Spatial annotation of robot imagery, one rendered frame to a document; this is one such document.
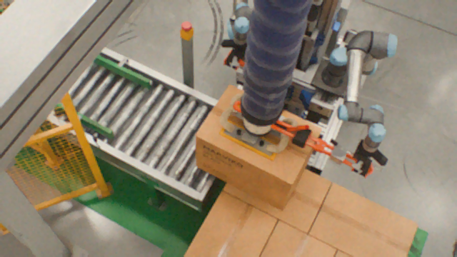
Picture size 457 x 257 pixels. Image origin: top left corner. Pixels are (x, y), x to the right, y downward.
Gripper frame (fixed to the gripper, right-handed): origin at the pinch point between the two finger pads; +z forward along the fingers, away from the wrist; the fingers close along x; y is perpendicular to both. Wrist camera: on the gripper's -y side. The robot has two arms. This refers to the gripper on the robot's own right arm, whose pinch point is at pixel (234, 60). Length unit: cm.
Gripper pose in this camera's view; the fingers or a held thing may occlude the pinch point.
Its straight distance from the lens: 297.6
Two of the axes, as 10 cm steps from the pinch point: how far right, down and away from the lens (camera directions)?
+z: -0.5, 4.8, 8.8
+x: 4.8, -7.6, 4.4
